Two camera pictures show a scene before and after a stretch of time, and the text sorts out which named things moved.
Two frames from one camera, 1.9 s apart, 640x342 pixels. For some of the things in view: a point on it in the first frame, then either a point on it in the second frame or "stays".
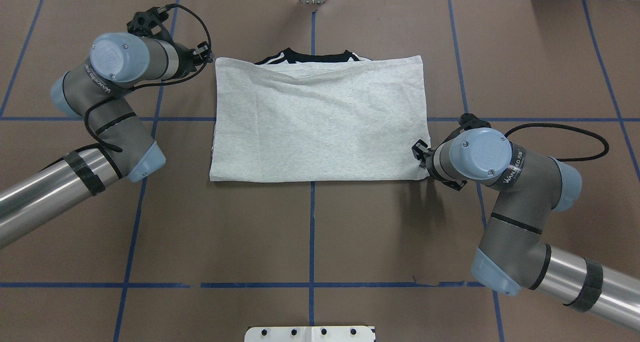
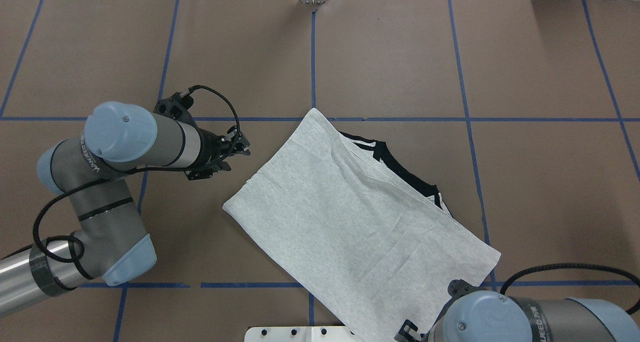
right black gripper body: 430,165 -> 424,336
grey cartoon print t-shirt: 302,116 -> 351,230
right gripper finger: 419,148 -> 407,333
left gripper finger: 202,46 -> 242,143
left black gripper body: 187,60 -> 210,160
